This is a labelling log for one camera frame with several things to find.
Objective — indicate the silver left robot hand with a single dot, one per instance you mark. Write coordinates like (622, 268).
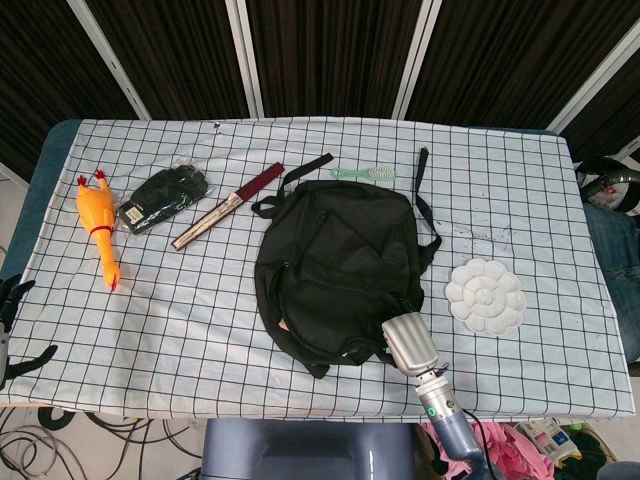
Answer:
(30, 361)

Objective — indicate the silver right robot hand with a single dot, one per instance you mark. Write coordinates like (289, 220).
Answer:
(410, 345)

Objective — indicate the black backpack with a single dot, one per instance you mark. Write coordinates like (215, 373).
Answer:
(340, 260)

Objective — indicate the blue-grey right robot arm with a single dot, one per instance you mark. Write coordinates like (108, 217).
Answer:
(452, 435)

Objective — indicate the white flower paint palette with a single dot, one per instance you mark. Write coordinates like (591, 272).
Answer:
(485, 295)

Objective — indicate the pink cloth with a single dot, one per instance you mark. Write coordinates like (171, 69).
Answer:
(515, 450)

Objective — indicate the blue-grey robot torso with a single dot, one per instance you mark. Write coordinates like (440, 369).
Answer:
(300, 450)

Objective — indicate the yellow rubber chicken toy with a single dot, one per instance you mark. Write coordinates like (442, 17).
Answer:
(97, 215)

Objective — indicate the dark blue table pad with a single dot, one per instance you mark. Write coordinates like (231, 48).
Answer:
(35, 200)

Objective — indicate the green hair brush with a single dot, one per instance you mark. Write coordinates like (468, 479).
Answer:
(375, 174)

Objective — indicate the box with blue label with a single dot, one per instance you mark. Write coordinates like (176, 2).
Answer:
(555, 442)

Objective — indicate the white black-grid tablecloth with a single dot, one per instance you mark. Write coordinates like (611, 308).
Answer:
(200, 310)

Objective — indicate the black gloves in plastic bag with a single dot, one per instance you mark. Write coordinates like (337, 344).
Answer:
(162, 197)

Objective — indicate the blue jeans leg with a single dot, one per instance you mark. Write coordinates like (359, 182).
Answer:
(615, 260)

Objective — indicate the dark red folded fan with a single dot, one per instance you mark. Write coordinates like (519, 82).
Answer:
(225, 207)

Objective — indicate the white partition post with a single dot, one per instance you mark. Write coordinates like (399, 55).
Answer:
(245, 60)
(415, 60)
(595, 80)
(107, 60)

